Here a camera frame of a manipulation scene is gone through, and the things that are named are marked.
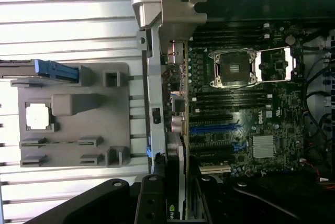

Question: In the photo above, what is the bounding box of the white expansion slot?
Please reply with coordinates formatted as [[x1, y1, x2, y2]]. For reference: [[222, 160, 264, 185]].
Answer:
[[200, 163, 231, 174]]

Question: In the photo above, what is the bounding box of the blue expansion slot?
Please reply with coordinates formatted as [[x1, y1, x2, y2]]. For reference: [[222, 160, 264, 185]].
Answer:
[[191, 125, 235, 133]]

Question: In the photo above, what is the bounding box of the silver chipset heat sink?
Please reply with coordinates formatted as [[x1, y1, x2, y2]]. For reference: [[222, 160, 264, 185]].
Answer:
[[252, 135, 277, 159]]

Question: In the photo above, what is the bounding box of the black expansion slot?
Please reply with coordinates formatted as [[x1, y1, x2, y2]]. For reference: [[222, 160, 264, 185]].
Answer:
[[189, 114, 233, 123]]

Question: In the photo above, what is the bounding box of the green motherboard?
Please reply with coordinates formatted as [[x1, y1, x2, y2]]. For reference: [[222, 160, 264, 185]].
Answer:
[[187, 22, 307, 180]]

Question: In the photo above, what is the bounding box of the grey plastic parts rack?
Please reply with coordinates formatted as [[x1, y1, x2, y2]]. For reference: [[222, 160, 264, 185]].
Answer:
[[10, 62, 131, 169]]

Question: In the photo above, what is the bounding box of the open grey PC case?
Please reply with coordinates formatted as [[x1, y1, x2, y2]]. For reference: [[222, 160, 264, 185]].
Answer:
[[130, 0, 335, 224]]

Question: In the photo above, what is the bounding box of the CPU socket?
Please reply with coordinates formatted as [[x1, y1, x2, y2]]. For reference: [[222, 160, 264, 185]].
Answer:
[[208, 48, 259, 88]]

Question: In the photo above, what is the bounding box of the silver CPU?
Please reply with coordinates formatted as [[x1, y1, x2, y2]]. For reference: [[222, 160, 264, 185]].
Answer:
[[26, 103, 50, 130]]

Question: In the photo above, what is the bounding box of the metal socket cover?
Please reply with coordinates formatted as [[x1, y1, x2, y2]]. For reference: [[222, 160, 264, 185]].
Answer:
[[256, 47, 298, 82]]

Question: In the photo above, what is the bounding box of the hard disk in blue caddy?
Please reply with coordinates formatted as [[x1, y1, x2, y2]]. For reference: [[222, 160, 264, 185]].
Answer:
[[0, 59, 79, 83]]

